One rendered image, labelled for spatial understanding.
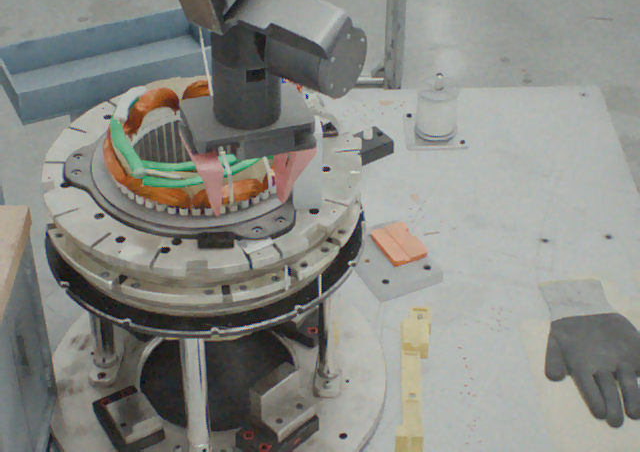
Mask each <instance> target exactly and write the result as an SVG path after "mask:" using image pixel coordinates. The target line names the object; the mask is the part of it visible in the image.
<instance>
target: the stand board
mask: <svg viewBox="0 0 640 452"><path fill-rule="evenodd" d="M31 226H32V218H31V213H30V207H29V205H0V326H1V323H2V320H3V315H4V312H5V308H6V305H7V302H8V298H9V297H10V295H11V292H12V287H13V284H14V281H15V277H16V274H17V271H18V267H19V264H20V260H21V257H22V253H23V251H24V249H25V246H26V243H27V239H28V236H29V233H30V229H31Z"/></svg>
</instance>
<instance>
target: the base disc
mask: <svg viewBox="0 0 640 452"><path fill-rule="evenodd" d="M113 329H114V336H115V340H119V341H120V342H121V343H122V344H123V345H124V351H123V356H122V360H121V363H120V367H119V371H118V374H117V378H116V382H114V383H112V384H110V385H108V386H95V385H93V384H92V383H91V382H89V381H88V377H89V374H90V370H91V366H92V363H93V360H94V351H93V344H92V337H91V330H90V324H89V317H88V312H87V311H86V312H85V313H84V314H83V315H82V316H81V317H80V318H79V319H78V320H77V321H76V322H75V323H73V324H72V325H71V327H70V328H69V329H68V330H67V332H66V333H65V335H64V337H63V338H62V340H61V341H60V343H59V345H57V347H56V349H55V351H54V353H53V355H52V362H53V367H54V373H55V378H56V384H57V390H58V395H57V399H56V403H55V407H54V410H53V413H52V417H51V421H50V431H51V433H52V437H53V439H54V441H55V443H56V444H57V446H58V448H59V449H60V451H61V452H119V450H118V449H117V447H116V446H115V444H114V443H113V441H112V440H111V438H110V436H109V435H108V433H107V432H105V430H104V429H103V426H102V425H101V423H100V421H99V420H98V418H97V417H96V415H95V414H94V412H93V408H92V402H94V400H97V399H100V398H102V397H105V396H107V395H110V394H112V393H114V392H117V391H120V390H122V389H125V388H127V387H129V385H135V387H136V389H137V390H138V392H141V389H140V373H142V369H143V367H144V364H145V362H146V359H147V358H148V356H149V355H150V353H151V352H152V351H153V350H154V348H155V347H156V346H158V345H159V344H160V343H161V342H162V341H165V340H166V337H158V336H154V337H153V338H151V339H150V340H149V341H147V342H143V341H142V340H140V339H139V338H137V337H136V336H134V335H133V334H131V333H130V332H127V331H126V330H124V329H123V328H121V327H118V326H116V325H113ZM262 330H265V331H267V332H269V333H270V334H272V335H273V336H275V337H276V338H278V339H279V340H280V341H281V342H282V343H283V344H284V345H285V346H286V348H287V349H288V350H289V352H290V354H291V356H292V359H293V362H294V365H295V368H296V369H298V370H299V394H300V395H301V396H303V397H304V398H305V399H307V400H308V401H309V402H311V403H312V404H314V413H315V414H316V415H317V416H318V417H319V430H318V431H316V432H315V433H314V434H313V435H311V436H310V437H309V438H307V439H306V440H305V441H303V442H302V444H301V445H300V446H298V447H297V448H296V449H294V450H293V451H292V452H358V451H359V450H360V449H361V447H362V446H363V445H364V444H365V442H366V441H367V440H368V437H369V436H370V434H371V432H372V431H374V429H375V427H376V425H377V423H378V421H379V419H380V417H381V414H382V410H383V407H384V404H385V399H386V394H387V384H386V381H387V371H386V362H385V357H384V353H383V350H382V346H381V343H380V341H379V338H378V336H377V334H376V332H375V331H374V329H373V327H372V326H371V324H370V323H369V321H368V320H367V319H366V318H365V316H364V315H363V314H362V313H361V312H360V311H359V310H358V309H357V308H356V307H355V305H354V304H353V303H352V302H351V301H350V300H349V299H347V298H345V297H344V296H343V295H341V294H340V334H341V345H340V353H341V354H343V356H344V360H343V373H342V385H341V393H340V394H338V395H337V396H335V397H320V396H319V395H318V394H316V393H315V392H314V381H315V371H316V362H317V354H318V343H317V344H316V346H315V347H313V348H312V347H310V346H308V345H305V344H303V343H301V342H299V341H297V340H294V339H292V338H290V337H288V336H285V335H283V334H281V333H279V332H277V331H274V330H272V329H270V328H267V329H262ZM345 386H346V388H345ZM343 388H345V390H343ZM369 399H372V400H369ZM159 418H160V419H161V421H162V426H163V428H164V430H165V434H166V439H165V440H162V441H159V442H157V444H155V445H152V446H150V447H148V448H146V449H143V450H141V451H138V452H170V450H171V445H173V444H174V443H176V442H178V441H187V430H186V429H184V428H181V426H180V427H178V425H176V424H173V423H171V422H169V421H167V420H166V419H164V418H162V417H161V416H160V415H159ZM240 429H241V428H238V429H232V430H226V431H211V437H212V443H227V444H228V445H229V446H230V447H231V448H232V452H244V451H242V450H241V449H240V448H239V447H236V446H235V438H236V432H237V431H238V430H240ZM345 443H346V445H345ZM344 445H345V447H344Z"/></svg>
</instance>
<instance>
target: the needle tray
mask: <svg viewBox="0 0 640 452"><path fill-rule="evenodd" d="M201 33H202V40H203V41H202V42H203V47H204V53H205V58H206V65H207V70H208V75H210V76H212V68H211V60H210V54H211V53H210V31H209V30H207V28H204V27H202V26H201ZM200 40H201V38H200V28H199V25H196V24H194V23H191V22H189V21H187V19H186V18H185V16H184V14H183V11H182V8H181V6H177V7H173V8H169V9H164V10H160V11H156V12H150V13H146V14H142V15H137V16H133V17H129V18H123V19H119V20H115V21H110V22H106V23H102V24H97V25H92V26H88V27H83V28H79V29H75V30H70V31H65V32H61V33H57V34H52V35H47V36H43V37H38V38H34V39H30V40H24V41H20V42H16V43H11V44H7V45H2V46H0V83H1V85H2V87H3V89H4V91H5V94H6V96H7V98H8V99H9V101H10V103H11V105H12V107H14V109H15V111H16V113H17V115H18V117H19V119H20V121H21V123H22V125H23V126H25V125H30V124H34V123H38V122H42V121H46V120H51V119H55V118H58V117H62V116H66V115H69V119H70V124H72V123H73V122H75V121H76V120H77V119H78V118H80V117H81V116H82V115H84V114H85V113H87V112H88V111H90V110H91V109H93V108H95V107H97V106H99V105H101V104H103V103H105V102H108V103H109V104H110V100H112V99H114V98H116V97H118V96H121V95H124V94H125V93H127V92H128V91H130V90H131V89H134V88H138V87H144V86H146V85H149V84H151V83H154V82H157V81H162V80H169V79H173V78H177V77H181V79H185V78H192V77H198V76H207V74H206V69H205V64H204V57H203V52H202V46H201V45H202V44H201V41H200Z"/></svg>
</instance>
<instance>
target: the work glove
mask: <svg viewBox="0 0 640 452"><path fill-rule="evenodd" d="M537 286H538V287H539V288H540V289H541V290H542V292H543V294H544V297H545V299H546V302H547V305H548V308H549V311H550V315H551V317H550V327H549V332H548V337H547V343H546V350H545V358H544V367H545V376H546V377H547V378H548V379H549V380H552V381H561V380H563V379H565V378H566V376H567V370H568V372H569V373H570V374H571V376H572V377H573V378H574V380H575V383H576V385H577V387H578V389H579V390H580V391H581V393H582V395H583V397H584V399H585V401H586V404H587V406H588V408H589V410H590V411H591V413H592V415H594V416H595V417H596V418H598V419H605V422H606V423H607V425H608V426H611V427H612V428H620V427H621V426H622V425H623V423H624V411H623V406H622V401H621V396H620V393H619V389H617V385H616V382H615V380H618V383H620V386H621V391H622V397H623V403H624V410H625V413H626V416H627V417H628V418H629V419H632V420H639V419H640V386H639V382H637V378H640V332H639V331H638V329H637V328H636V327H635V326H634V324H633V323H632V322H631V321H629V320H628V319H627V318H626V317H624V316H623V315H622V314H620V312H619V311H617V310H616V309H615V308H612V307H611V305H610V304H609V302H608V301H607V298H606V296H605V294H604V290H603V287H602V281H601V280H597V279H592V278H588V279H573V280H557V281H549V282H544V283H541V284H537Z"/></svg>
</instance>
